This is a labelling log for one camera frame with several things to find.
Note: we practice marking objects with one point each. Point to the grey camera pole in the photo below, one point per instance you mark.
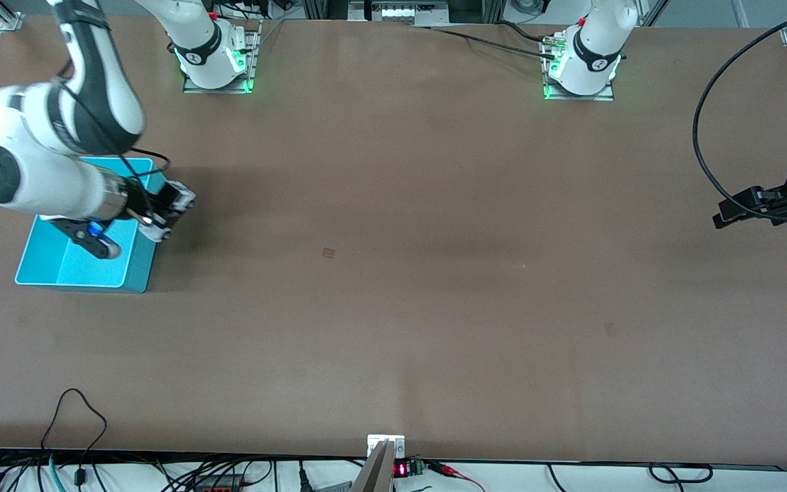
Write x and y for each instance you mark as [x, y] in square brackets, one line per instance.
[373, 475]

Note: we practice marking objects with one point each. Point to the white device in frame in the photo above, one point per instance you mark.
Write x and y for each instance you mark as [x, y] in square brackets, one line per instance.
[400, 12]

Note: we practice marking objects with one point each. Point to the white jeep toy black roof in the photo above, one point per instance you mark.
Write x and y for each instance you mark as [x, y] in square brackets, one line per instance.
[185, 198]

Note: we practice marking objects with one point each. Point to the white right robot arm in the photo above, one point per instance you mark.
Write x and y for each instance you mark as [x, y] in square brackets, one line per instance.
[45, 184]

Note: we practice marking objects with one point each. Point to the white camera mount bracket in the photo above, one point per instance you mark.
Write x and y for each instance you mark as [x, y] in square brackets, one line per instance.
[397, 443]

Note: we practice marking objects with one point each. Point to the red digit display module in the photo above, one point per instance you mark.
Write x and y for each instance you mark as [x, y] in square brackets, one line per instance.
[402, 470]

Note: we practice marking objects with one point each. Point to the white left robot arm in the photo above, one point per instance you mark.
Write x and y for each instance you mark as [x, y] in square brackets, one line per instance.
[591, 61]

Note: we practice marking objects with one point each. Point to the turquoise plastic bin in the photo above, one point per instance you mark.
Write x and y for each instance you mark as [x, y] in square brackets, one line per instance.
[134, 270]

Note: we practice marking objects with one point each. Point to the small brown tape square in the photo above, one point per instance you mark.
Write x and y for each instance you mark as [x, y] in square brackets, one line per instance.
[328, 253]

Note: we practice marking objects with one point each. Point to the red clip leads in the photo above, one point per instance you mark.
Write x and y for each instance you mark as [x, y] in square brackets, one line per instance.
[448, 470]

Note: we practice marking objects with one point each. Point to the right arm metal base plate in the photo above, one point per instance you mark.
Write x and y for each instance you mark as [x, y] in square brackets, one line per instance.
[192, 87]

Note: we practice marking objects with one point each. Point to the black power strip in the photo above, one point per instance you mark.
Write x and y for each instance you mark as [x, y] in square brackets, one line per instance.
[219, 486]

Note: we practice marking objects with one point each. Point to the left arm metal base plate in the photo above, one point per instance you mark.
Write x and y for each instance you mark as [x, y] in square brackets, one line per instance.
[605, 97]

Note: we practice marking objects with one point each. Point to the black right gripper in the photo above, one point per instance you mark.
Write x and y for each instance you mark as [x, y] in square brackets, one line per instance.
[139, 203]

